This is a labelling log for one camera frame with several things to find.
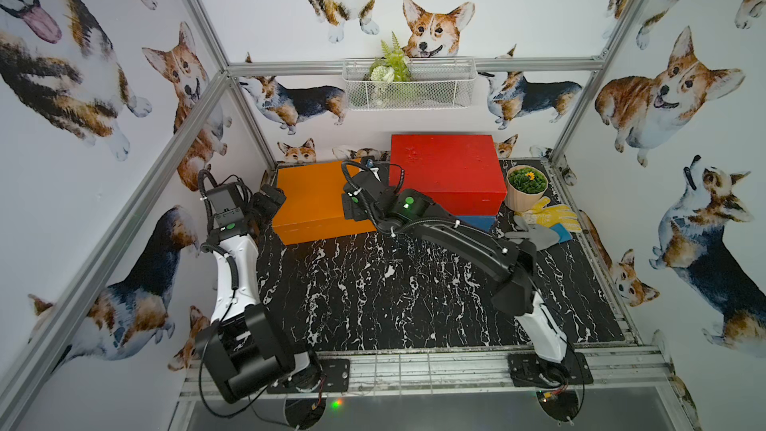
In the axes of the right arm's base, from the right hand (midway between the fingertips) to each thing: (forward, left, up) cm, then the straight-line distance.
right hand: (355, 198), depth 76 cm
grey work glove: (+4, -57, -27) cm, 63 cm away
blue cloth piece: (+4, -64, -27) cm, 70 cm away
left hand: (+5, +22, -3) cm, 23 cm away
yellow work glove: (+12, -63, -27) cm, 69 cm away
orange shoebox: (+6, +16, -13) cm, 21 cm away
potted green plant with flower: (+18, -53, -17) cm, 58 cm away
